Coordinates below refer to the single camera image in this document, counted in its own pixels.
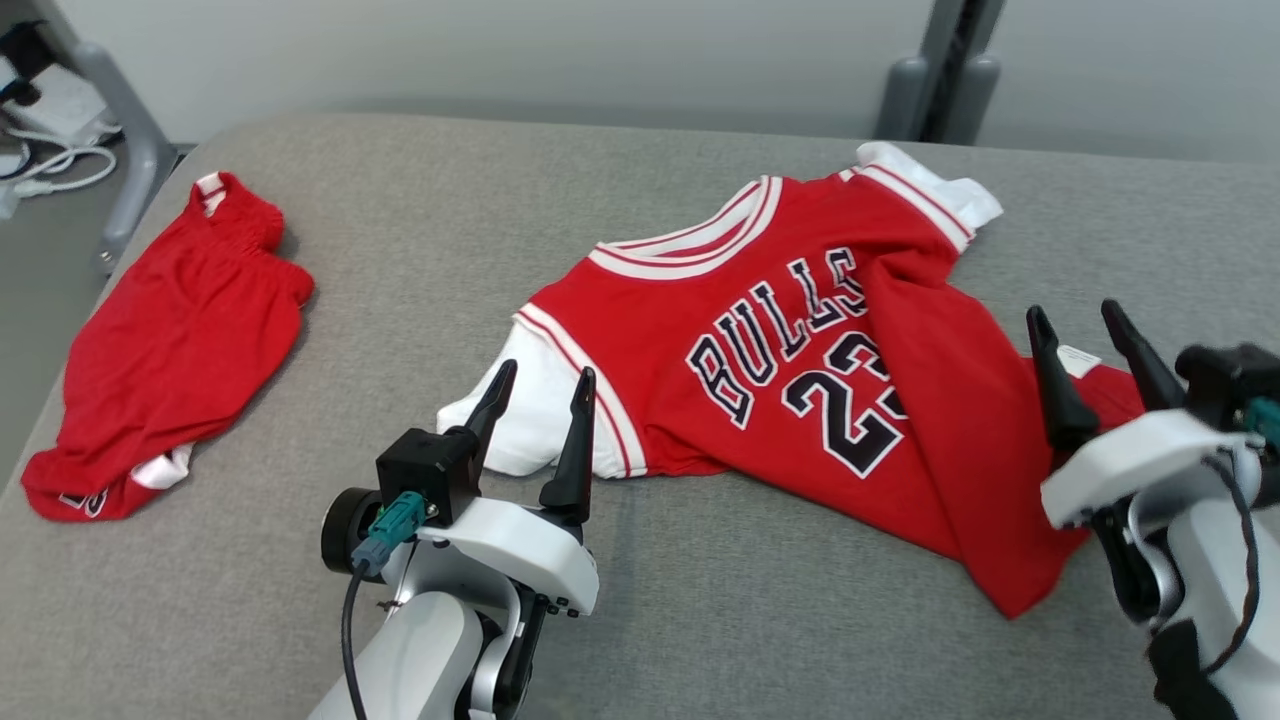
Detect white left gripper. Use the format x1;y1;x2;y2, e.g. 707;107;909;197
415;360;601;616

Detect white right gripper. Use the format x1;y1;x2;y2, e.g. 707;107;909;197
1026;298;1261;531

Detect red Bulls basketball jersey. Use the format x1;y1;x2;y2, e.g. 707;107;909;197
437;142;1146;619

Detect red basketball shorts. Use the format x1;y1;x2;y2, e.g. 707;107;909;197
22;172;316;523

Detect grey metal stand leg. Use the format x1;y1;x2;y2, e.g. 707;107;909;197
20;0;181;276

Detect white power adapter box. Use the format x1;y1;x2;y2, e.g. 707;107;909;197
5;65;111;141

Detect black left cable teal plug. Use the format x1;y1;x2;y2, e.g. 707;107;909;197
340;490;433;720

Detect black cable teal plug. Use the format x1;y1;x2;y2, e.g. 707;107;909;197
340;490;433;720
1200;397;1280;673

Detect black right cable teal plug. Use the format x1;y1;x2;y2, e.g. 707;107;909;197
1200;397;1280;673

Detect grey partition post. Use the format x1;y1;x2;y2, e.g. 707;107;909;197
875;0;1006;146

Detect white loose cable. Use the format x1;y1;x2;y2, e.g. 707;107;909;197
0;125;119;201

